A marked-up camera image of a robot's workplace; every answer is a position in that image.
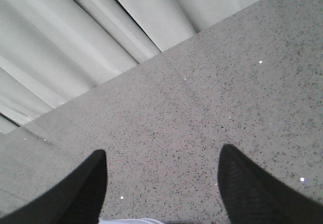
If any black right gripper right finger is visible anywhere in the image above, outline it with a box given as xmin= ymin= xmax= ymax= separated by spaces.
xmin=218 ymin=144 xmax=322 ymax=223

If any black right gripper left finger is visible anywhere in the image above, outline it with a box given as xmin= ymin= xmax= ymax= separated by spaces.
xmin=1 ymin=149 xmax=107 ymax=223

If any light blue slipper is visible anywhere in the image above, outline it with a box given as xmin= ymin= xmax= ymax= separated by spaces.
xmin=98 ymin=218 xmax=164 ymax=224

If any pale green curtain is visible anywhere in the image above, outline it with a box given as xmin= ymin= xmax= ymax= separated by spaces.
xmin=1 ymin=0 xmax=259 ymax=134

